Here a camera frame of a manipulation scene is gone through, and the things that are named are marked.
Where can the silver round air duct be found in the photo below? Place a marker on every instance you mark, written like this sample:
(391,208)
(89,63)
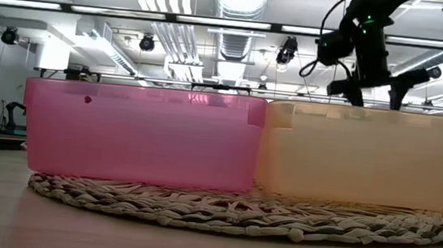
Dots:
(241,0)

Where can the background black robot arm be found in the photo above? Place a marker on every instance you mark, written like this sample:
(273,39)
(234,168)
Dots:
(14,114)

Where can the black overhead light bar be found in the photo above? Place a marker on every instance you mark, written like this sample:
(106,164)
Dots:
(65,7)

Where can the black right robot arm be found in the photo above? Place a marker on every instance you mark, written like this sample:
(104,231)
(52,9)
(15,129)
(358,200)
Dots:
(379,9)

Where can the black background rail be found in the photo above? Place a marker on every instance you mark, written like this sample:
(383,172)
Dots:
(221,87)

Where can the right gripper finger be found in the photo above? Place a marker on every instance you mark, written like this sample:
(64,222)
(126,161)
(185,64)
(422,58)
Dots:
(356,100)
(396,100)

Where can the white ceiling pipes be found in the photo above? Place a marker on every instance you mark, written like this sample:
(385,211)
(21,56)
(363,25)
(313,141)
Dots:
(180,42)

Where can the orange translucent plastic bin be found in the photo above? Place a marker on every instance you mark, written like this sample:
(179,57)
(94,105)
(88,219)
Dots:
(364,162)

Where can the black ceiling spotlight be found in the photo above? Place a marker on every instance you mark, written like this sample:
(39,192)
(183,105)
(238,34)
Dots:
(10,35)
(287,51)
(435,72)
(147,43)

